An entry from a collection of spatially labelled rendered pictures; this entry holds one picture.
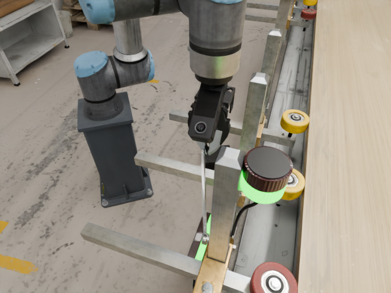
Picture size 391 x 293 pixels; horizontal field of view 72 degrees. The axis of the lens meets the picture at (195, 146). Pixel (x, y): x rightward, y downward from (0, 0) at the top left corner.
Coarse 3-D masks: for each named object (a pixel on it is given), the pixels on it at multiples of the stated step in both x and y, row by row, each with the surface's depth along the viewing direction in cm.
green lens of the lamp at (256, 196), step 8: (240, 184) 37; (248, 184) 35; (248, 192) 35; (256, 192) 34; (264, 192) 34; (272, 192) 34; (280, 192) 34; (256, 200) 35; (264, 200) 35; (272, 200) 35
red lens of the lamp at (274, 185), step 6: (252, 150) 36; (246, 156) 35; (288, 156) 35; (246, 162) 34; (246, 168) 33; (246, 174) 34; (252, 174) 33; (288, 174) 33; (246, 180) 34; (252, 180) 33; (258, 180) 32; (264, 180) 32; (270, 180) 32; (276, 180) 32; (282, 180) 32; (288, 180) 34; (252, 186) 34; (258, 186) 33; (264, 186) 33; (270, 186) 32; (276, 186) 33; (282, 186) 33
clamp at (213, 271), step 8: (232, 240) 58; (232, 248) 58; (208, 264) 53; (216, 264) 53; (224, 264) 53; (200, 272) 52; (208, 272) 52; (216, 272) 52; (224, 272) 52; (200, 280) 51; (208, 280) 51; (216, 280) 51; (200, 288) 50; (216, 288) 50
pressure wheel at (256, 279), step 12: (264, 264) 50; (276, 264) 50; (252, 276) 49; (264, 276) 48; (276, 276) 49; (288, 276) 48; (252, 288) 47; (264, 288) 47; (276, 288) 47; (288, 288) 47
